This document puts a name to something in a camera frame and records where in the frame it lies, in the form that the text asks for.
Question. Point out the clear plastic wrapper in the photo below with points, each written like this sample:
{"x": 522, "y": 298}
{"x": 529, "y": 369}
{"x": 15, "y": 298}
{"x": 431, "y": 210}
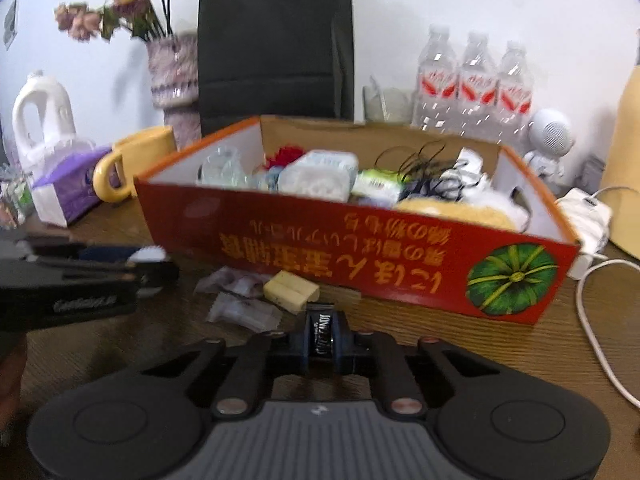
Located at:
{"x": 245, "y": 312}
{"x": 235, "y": 282}

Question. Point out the pale yellow block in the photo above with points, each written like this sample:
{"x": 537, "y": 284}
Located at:
{"x": 292, "y": 290}

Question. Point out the yellow and white plush toy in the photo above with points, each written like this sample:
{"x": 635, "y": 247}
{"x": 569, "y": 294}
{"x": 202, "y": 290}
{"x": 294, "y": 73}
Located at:
{"x": 450, "y": 210}

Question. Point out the green and white packet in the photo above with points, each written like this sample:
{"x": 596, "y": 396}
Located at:
{"x": 377, "y": 187}

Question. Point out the red fluffy item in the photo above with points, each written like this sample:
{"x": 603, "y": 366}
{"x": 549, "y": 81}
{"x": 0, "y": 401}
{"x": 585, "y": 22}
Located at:
{"x": 282, "y": 156}

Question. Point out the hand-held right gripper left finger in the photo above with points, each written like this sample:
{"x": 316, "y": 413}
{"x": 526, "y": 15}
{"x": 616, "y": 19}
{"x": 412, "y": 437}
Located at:
{"x": 299, "y": 347}

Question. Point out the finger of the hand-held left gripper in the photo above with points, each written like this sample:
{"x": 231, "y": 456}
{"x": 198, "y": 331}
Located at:
{"x": 155, "y": 277}
{"x": 107, "y": 254}

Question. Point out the small grey box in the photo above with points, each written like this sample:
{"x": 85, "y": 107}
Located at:
{"x": 595, "y": 170}

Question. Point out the white and black item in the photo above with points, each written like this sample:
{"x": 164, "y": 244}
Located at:
{"x": 467, "y": 170}

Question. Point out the crumpled clear plastic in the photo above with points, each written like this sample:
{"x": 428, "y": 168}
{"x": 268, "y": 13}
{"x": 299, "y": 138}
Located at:
{"x": 222, "y": 167}

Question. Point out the white robot figure speaker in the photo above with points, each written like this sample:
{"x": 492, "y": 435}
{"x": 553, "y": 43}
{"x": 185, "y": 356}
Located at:
{"x": 547, "y": 132}

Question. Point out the clear drinking glass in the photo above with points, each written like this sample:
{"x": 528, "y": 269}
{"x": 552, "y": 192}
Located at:
{"x": 387, "y": 105}

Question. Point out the purple tissue box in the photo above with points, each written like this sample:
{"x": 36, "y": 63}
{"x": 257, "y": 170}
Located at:
{"x": 67, "y": 187}

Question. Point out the black paper bag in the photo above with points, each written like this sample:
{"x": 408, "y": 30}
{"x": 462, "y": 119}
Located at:
{"x": 270, "y": 45}

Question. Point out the white detergent bottle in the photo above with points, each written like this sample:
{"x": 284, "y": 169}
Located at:
{"x": 47, "y": 110}

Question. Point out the red label water bottle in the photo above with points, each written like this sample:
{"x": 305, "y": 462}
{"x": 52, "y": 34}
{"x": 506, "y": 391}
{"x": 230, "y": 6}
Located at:
{"x": 477, "y": 92}
{"x": 435, "y": 85}
{"x": 515, "y": 100}

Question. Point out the small black packet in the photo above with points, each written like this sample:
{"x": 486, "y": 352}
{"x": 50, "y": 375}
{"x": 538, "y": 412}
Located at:
{"x": 324, "y": 332}

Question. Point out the red printed cardboard box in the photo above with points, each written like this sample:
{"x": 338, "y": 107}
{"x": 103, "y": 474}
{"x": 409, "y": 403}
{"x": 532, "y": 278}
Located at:
{"x": 310, "y": 240}

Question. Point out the yellow thermos jug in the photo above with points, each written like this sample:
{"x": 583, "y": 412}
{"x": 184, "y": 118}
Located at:
{"x": 625, "y": 160}

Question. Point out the pink mottled vase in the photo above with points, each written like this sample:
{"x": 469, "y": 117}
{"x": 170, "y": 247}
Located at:
{"x": 175, "y": 80}

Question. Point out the white plastic container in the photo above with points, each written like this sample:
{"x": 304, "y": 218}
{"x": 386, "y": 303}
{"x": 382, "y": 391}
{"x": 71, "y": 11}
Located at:
{"x": 320, "y": 175}

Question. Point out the yellow mug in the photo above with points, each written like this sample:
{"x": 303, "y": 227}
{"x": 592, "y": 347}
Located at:
{"x": 142, "y": 155}

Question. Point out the small white sachet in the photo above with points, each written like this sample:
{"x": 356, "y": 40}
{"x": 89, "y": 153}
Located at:
{"x": 147, "y": 254}

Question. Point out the patterned clear plastic bag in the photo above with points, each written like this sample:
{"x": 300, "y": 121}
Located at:
{"x": 15, "y": 197}

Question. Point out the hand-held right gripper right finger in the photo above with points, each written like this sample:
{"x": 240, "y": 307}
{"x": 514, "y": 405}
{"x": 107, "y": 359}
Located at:
{"x": 341, "y": 347}

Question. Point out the white power bank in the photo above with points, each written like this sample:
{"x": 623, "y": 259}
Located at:
{"x": 585, "y": 220}

